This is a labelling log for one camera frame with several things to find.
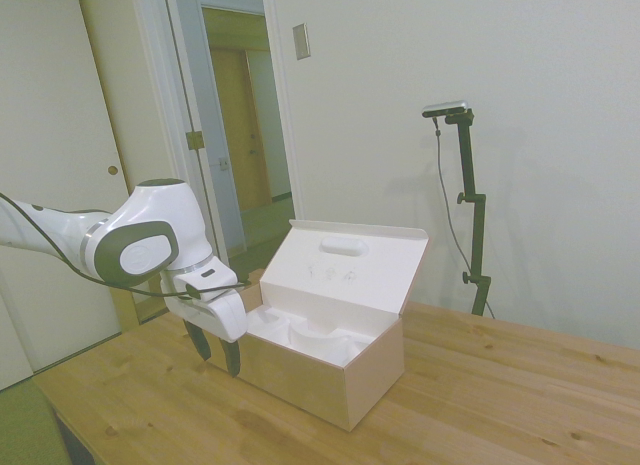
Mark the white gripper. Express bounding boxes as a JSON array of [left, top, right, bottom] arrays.
[[166, 289, 250, 379]]

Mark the white moulded box insert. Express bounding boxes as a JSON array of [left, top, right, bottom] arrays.
[[241, 304, 380, 372]]

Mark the cardboard box with hinged lid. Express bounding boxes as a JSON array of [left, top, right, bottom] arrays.
[[206, 218, 432, 433]]

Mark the green upholstered seat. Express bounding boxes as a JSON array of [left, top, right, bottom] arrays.
[[0, 376, 97, 465]]

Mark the wooden hallway door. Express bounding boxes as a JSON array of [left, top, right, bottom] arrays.
[[209, 46, 275, 210]]

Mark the white open door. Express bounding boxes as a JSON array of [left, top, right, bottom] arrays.
[[163, 0, 247, 267]]

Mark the white closet door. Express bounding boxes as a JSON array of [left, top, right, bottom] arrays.
[[0, 0, 182, 377]]

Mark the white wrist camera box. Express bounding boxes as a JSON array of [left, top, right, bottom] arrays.
[[179, 276, 240, 303]]

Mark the white door frame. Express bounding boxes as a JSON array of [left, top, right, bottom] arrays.
[[260, 0, 306, 222]]

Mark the grey camera cable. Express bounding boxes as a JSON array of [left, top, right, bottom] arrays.
[[431, 115, 498, 320]]

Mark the black camera stand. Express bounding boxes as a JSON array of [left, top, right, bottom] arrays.
[[444, 109, 493, 318]]

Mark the white wall switch plate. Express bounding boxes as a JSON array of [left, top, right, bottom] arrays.
[[292, 22, 312, 62]]

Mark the grey camera on stand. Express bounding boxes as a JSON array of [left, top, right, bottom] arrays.
[[421, 99, 473, 121]]

